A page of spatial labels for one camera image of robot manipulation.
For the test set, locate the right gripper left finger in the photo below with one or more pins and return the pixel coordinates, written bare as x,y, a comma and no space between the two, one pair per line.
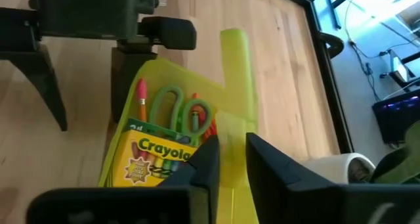
197,184

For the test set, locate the orange pen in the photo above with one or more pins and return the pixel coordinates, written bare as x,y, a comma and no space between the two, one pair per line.
211,130

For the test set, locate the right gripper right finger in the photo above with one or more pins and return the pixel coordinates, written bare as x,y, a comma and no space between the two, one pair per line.
288,191

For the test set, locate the orange pencil pink eraser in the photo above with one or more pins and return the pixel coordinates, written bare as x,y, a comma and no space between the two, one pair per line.
142,99

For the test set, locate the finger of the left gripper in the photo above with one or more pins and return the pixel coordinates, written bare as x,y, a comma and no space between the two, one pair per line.
42,82
126,76

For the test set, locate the white plant pot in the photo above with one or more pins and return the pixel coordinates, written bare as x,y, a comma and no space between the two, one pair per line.
331,166

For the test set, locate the black aluminium table frame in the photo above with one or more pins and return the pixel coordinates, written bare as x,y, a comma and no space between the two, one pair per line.
328,96

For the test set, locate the yellow green crayon box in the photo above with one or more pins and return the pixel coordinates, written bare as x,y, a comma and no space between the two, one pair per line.
147,158

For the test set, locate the black computer purple lights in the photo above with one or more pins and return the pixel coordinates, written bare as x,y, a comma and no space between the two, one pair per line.
397,119

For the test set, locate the green translucent pencil case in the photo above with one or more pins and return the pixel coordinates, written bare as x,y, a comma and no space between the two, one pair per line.
236,86

